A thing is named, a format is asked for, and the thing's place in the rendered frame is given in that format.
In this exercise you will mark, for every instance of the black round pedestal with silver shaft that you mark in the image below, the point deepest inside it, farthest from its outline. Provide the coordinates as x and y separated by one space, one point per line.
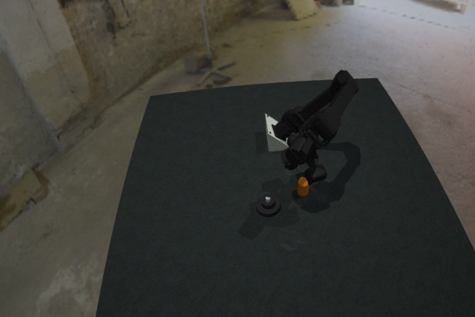
268 205

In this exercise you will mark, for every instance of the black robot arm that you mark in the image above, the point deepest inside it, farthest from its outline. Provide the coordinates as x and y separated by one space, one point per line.
324 123

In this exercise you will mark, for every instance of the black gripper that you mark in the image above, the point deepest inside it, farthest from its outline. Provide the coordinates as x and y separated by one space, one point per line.
315 172

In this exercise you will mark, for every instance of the orange knob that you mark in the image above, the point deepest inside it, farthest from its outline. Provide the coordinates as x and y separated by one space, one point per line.
303 187

